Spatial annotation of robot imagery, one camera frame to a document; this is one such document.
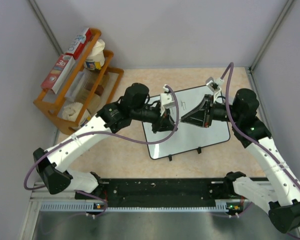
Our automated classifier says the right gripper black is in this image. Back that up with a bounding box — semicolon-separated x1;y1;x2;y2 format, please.
181;94;241;128

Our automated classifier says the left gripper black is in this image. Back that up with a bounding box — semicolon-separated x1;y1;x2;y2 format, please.
131;105;178;134

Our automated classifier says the white whiteboard black frame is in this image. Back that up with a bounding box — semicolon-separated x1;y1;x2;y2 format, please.
147;85;231;160

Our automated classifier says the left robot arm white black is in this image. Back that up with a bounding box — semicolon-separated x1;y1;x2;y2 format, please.
33;83;178;199

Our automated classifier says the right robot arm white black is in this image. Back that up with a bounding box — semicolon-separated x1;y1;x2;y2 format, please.
181;88;300;234

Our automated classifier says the clear box of brown items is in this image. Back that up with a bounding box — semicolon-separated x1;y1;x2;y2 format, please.
65;69;110;116

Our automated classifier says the orange wooden rack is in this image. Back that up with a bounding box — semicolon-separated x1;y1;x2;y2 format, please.
32;27;125;136

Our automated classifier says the red white foil box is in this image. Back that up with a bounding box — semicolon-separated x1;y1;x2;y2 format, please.
64;27;93;60

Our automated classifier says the red white wrap box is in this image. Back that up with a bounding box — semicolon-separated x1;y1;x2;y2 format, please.
40;54;75;94

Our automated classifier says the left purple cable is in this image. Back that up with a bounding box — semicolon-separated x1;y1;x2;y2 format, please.
23;83;180;217

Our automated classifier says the purple cable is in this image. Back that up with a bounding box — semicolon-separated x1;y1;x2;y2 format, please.
23;83;180;217
219;61;300;238

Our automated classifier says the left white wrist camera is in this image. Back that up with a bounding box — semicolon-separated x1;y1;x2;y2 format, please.
159;93;176;115

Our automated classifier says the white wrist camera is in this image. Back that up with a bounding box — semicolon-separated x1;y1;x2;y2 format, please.
159;93;176;115
205;77;225;103

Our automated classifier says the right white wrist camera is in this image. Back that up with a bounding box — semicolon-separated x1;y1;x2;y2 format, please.
205;77;225;103

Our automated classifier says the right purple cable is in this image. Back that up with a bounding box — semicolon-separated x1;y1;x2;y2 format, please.
219;61;300;238

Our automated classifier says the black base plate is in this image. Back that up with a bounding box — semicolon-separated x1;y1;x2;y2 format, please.
74;177;241;208

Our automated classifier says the grey slotted cable duct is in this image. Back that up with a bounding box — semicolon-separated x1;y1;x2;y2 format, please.
40;201;243;213

